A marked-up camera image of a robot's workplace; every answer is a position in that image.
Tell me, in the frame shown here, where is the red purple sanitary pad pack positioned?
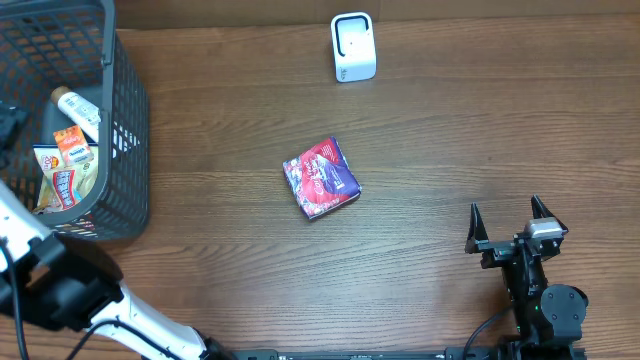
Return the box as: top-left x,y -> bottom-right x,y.
282,136 -> 362,220

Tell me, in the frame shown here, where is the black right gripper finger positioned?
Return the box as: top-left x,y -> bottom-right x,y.
466,202 -> 489,245
531,194 -> 553,219

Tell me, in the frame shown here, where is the white barcode scanner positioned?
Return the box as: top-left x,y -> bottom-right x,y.
330,12 -> 377,83

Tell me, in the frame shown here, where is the white gold-capped shampoo bottle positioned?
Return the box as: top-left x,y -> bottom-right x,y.
50,86 -> 101,143

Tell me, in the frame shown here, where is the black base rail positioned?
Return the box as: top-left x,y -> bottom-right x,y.
142,347 -> 589,360

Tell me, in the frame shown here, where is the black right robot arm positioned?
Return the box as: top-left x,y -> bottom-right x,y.
460,195 -> 589,359

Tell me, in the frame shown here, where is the orange tissue pack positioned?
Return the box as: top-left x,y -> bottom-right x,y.
53,125 -> 94,166

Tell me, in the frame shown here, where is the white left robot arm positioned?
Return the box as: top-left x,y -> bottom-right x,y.
1,186 -> 233,359

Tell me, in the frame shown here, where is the yellow snack bag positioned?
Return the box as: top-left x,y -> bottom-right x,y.
33,143 -> 99,214

